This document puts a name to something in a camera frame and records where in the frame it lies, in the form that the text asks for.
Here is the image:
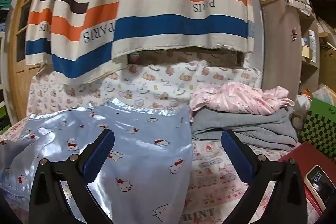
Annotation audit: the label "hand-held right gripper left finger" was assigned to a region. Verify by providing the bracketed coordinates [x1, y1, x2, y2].
[28, 128, 116, 224]

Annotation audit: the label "wooden door with panes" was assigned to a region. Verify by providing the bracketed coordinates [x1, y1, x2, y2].
[7, 0, 57, 126]

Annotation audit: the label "red tray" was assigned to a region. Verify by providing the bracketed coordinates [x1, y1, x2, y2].
[278, 141, 336, 216]

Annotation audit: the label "striped hanging curtain cloth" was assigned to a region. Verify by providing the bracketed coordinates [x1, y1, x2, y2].
[25, 0, 256, 85]

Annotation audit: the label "strawberry print bed sheet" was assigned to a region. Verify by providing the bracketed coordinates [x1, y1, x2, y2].
[0, 132, 302, 224]

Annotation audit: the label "large cardboard box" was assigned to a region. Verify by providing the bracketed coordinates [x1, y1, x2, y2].
[319, 46, 336, 88]

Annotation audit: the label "pink printed garment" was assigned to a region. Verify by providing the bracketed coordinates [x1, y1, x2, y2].
[189, 81, 295, 115]

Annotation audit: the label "green checkered box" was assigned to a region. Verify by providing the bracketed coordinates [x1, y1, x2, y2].
[299, 98, 336, 157]

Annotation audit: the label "wooden shelf cabinet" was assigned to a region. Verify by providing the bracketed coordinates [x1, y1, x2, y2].
[258, 0, 319, 98]

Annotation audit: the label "white plastic bag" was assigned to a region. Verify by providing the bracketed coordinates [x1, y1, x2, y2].
[296, 94, 311, 115]

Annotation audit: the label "blue satin cat-print pants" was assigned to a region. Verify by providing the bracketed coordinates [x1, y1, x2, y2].
[0, 98, 193, 224]

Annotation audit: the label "grey remote control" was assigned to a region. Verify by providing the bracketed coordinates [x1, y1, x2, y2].
[304, 165, 334, 211]

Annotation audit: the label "grey folded garment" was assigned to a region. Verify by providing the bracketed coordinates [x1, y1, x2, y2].
[191, 107, 300, 148]

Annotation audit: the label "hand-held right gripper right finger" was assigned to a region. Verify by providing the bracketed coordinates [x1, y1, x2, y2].
[221, 130, 308, 224]

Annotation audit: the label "white bottle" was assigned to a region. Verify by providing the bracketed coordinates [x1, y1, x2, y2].
[308, 30, 318, 63]

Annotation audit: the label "bear print bed sheet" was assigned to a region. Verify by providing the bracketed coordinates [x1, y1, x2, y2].
[26, 59, 263, 122]

